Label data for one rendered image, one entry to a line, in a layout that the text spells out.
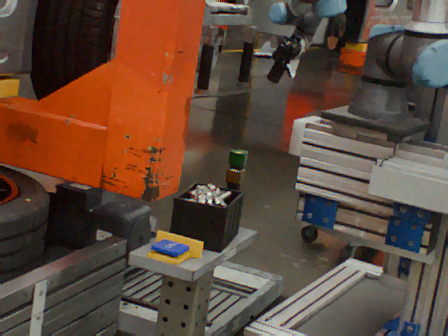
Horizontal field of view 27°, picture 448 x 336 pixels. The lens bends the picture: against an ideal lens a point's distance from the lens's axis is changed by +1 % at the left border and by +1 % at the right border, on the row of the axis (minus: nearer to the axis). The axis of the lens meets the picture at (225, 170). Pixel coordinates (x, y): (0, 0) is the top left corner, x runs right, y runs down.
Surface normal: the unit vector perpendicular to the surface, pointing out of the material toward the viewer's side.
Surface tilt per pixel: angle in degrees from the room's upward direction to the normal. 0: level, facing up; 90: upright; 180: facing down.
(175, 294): 90
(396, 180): 90
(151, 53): 90
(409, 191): 90
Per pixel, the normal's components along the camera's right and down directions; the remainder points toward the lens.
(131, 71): -0.37, 0.15
